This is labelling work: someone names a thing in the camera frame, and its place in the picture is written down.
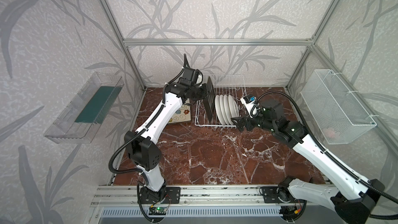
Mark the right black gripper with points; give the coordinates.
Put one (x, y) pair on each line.
(244, 123)

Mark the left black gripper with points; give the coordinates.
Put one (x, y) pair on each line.
(203, 92)

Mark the white round plate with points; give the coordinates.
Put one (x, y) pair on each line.
(223, 109)
(233, 106)
(227, 109)
(218, 110)

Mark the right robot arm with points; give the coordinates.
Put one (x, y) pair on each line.
(352, 196)

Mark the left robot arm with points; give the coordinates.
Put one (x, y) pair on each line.
(141, 145)

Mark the pink object in basket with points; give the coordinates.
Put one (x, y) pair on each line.
(330, 133)

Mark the left green circuit board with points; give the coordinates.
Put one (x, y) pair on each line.
(158, 210)

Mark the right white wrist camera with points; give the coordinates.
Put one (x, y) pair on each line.
(251, 104)

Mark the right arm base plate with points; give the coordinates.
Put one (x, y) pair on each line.
(274, 194)

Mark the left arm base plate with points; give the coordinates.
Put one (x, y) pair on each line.
(171, 194)

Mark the white mesh wall basket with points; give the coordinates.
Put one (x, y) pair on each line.
(333, 105)

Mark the right circuit board with wires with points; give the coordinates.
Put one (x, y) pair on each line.
(289, 212)

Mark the clear plastic wall bin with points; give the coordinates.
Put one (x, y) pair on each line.
(80, 121)

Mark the aluminium mounting rail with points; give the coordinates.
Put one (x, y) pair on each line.
(191, 195)

